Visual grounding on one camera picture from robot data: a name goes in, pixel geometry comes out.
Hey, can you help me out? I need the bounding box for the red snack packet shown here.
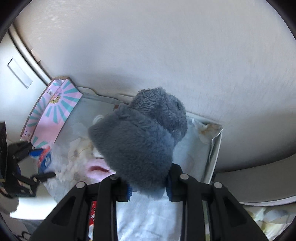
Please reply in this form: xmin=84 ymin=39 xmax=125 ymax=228
xmin=88 ymin=201 xmax=97 ymax=240

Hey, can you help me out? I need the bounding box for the white door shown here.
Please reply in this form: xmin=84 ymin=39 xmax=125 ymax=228
xmin=0 ymin=25 xmax=51 ymax=143

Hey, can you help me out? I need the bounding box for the grey sofa cushion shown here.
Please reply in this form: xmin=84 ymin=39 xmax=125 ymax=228
xmin=213 ymin=155 xmax=295 ymax=206

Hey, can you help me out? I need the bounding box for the pink striped cardboard box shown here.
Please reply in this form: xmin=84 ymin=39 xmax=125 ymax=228
xmin=21 ymin=77 xmax=82 ymax=149

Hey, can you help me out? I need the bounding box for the light blue cloth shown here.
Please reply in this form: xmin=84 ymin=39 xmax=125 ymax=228
xmin=45 ymin=94 xmax=223 ymax=240

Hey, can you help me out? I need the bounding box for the pink fluffy slipper near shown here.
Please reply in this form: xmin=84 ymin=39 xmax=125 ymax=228
xmin=85 ymin=159 xmax=115 ymax=182

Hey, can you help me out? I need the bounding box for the grey fluffy slipper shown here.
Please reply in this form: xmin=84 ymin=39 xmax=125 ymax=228
xmin=88 ymin=87 xmax=188 ymax=200

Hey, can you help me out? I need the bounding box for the floral yellow blanket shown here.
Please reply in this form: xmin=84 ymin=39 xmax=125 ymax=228
xmin=243 ymin=203 xmax=295 ymax=240

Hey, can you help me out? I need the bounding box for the red blue small carton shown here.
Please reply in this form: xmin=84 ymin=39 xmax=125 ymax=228
xmin=37 ymin=147 xmax=52 ymax=174

